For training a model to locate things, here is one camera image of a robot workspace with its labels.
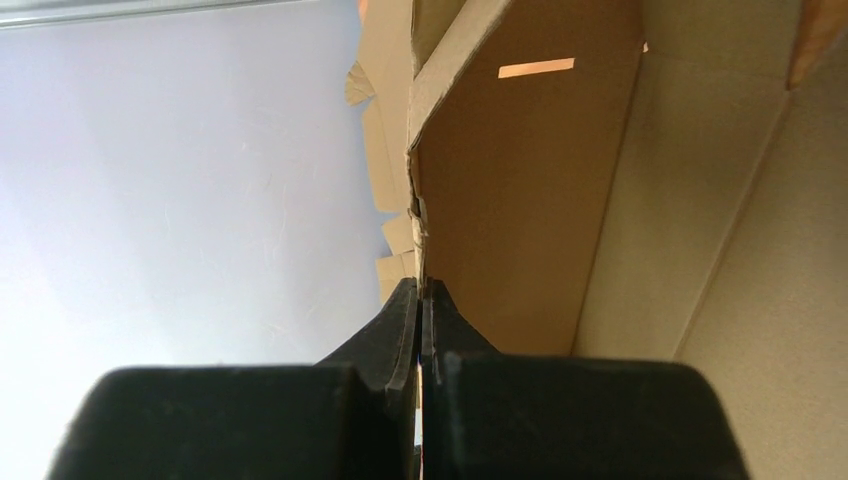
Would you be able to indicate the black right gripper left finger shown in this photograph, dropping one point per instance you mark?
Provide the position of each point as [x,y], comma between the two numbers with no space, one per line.
[349,416]

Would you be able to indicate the brown cardboard box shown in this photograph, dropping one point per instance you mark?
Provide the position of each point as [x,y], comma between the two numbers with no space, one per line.
[631,179]

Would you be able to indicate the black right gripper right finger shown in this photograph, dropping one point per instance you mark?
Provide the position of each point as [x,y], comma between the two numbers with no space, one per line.
[492,415]

